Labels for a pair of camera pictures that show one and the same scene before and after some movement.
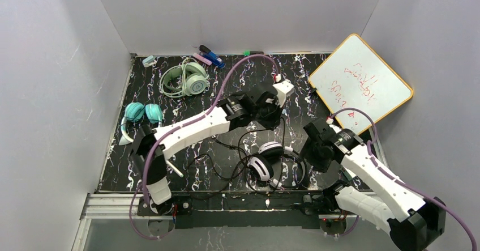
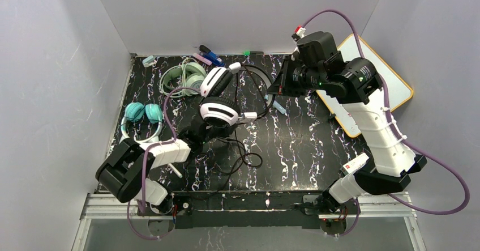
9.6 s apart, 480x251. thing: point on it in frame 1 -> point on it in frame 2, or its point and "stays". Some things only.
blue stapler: [215, 59] stays
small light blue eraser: [146, 62] stays
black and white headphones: [265, 166] -> [229, 94]
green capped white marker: [168, 163] stays
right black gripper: [313, 153] -> [284, 78]
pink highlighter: [202, 59] stays
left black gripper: [270, 111] -> [204, 131]
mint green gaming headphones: [188, 79] stays
